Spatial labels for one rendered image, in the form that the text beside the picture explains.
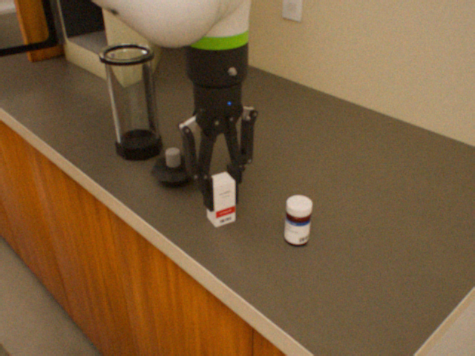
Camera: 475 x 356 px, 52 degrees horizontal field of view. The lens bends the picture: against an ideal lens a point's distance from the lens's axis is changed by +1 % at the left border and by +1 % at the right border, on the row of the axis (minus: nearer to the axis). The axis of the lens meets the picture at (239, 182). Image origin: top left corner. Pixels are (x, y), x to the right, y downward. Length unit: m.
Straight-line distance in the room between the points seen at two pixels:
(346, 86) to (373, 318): 0.80
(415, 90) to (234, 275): 0.72
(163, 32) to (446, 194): 0.67
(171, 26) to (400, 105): 0.87
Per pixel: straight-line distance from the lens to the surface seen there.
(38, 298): 2.17
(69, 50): 1.67
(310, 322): 0.72
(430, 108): 1.27
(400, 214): 0.94
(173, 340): 1.14
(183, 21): 0.54
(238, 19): 0.68
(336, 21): 1.36
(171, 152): 0.96
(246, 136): 0.80
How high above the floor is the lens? 1.48
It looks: 34 degrees down
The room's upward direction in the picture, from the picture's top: straight up
